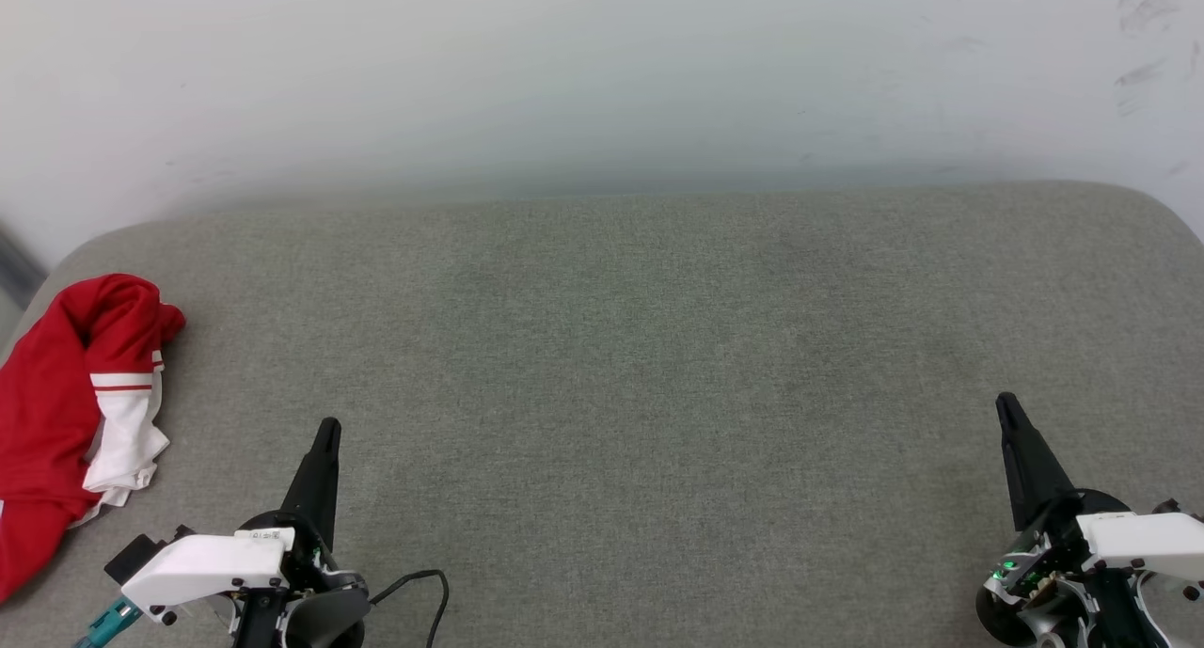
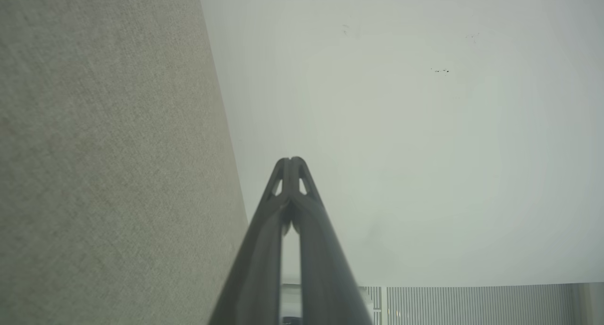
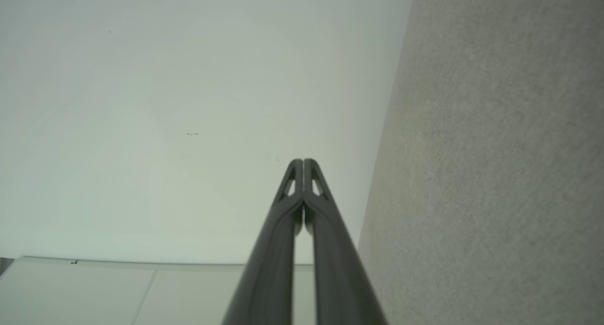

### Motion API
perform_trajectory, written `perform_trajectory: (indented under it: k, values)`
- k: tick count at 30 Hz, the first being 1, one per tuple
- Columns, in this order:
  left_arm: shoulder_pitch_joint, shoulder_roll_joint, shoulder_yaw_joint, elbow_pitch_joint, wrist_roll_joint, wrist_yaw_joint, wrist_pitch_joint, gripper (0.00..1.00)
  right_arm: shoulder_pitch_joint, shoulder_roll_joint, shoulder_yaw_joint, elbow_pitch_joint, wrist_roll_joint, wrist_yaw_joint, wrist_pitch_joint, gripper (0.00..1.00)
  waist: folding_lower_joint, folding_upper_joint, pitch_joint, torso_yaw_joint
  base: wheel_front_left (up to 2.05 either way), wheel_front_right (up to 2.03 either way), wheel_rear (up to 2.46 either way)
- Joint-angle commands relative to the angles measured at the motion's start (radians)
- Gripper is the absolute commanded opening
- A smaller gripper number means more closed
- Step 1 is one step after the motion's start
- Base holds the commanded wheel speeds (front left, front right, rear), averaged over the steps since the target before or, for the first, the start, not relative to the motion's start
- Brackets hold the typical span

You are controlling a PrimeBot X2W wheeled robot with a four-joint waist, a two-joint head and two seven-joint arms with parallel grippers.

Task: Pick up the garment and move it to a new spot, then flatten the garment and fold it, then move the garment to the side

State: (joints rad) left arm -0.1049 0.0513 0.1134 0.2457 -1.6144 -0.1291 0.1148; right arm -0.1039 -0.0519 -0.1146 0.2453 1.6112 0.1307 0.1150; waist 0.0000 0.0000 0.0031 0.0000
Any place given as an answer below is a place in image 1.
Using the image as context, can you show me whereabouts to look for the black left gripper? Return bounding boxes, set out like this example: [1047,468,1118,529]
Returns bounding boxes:
[233,419,370,648]

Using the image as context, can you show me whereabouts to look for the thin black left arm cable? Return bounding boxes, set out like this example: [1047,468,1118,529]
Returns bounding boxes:
[370,569,451,648]

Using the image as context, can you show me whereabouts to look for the red and white basketball jersey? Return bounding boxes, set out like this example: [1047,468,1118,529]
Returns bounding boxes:
[0,274,186,604]

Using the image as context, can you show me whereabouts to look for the grey wall strip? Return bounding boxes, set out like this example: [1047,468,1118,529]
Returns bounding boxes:
[0,220,48,310]

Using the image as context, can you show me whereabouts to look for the grey fabric sofa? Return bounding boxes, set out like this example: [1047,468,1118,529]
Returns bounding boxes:
[0,180,1204,648]

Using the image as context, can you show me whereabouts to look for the teal left camera cable connector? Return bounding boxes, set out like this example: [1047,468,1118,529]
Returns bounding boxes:
[73,598,144,648]

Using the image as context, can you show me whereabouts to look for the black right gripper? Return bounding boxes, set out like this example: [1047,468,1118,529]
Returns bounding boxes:
[975,392,1181,648]

